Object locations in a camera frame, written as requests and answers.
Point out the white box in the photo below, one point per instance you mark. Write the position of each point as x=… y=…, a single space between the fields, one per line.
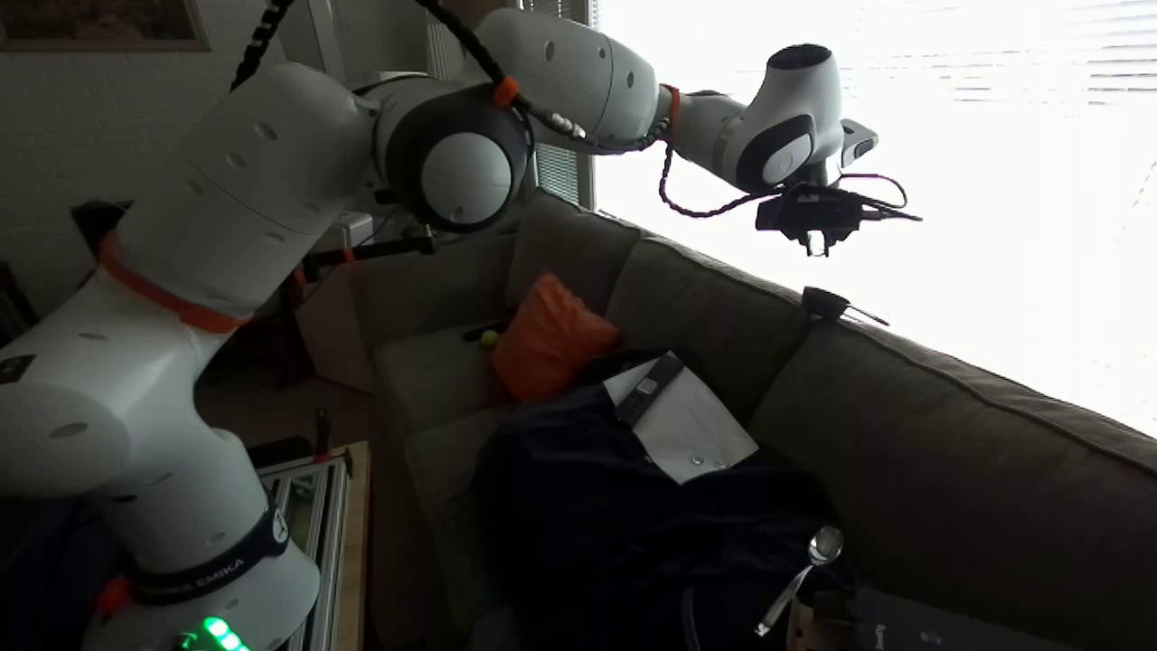
x=357 y=227

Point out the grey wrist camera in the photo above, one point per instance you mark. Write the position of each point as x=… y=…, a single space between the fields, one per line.
x=859 y=139

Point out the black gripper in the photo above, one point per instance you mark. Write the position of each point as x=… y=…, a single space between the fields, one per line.
x=809 y=213

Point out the dark navy blanket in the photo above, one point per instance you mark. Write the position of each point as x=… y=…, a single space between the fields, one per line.
x=600 y=528

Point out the dark teal case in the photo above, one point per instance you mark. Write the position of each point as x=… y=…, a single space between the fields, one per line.
x=953 y=626

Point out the aluminium rail base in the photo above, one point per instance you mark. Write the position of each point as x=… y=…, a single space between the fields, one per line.
x=315 y=520

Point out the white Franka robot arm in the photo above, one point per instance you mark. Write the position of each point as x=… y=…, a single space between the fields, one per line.
x=238 y=193

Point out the framed wall picture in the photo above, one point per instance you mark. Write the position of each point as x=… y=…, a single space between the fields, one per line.
x=96 y=24

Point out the metal spoon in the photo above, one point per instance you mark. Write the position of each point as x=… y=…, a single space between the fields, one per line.
x=826 y=544

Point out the grey brown fabric sofa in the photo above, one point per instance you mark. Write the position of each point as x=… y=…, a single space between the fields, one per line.
x=964 y=482

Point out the small yellow green ball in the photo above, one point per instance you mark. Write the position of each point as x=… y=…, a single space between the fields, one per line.
x=489 y=339

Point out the black remote control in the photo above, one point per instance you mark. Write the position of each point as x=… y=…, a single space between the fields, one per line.
x=649 y=386

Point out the brown cardboard box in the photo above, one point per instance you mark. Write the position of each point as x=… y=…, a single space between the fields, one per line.
x=333 y=328

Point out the white paper sheet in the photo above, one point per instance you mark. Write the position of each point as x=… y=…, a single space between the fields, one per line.
x=695 y=423

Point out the orange pillow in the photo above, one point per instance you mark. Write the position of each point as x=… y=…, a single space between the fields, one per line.
x=543 y=346

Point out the wide white window blinds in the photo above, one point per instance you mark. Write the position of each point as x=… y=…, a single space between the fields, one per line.
x=999 y=145

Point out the wooden table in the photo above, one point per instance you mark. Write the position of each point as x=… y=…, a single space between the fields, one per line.
x=356 y=544

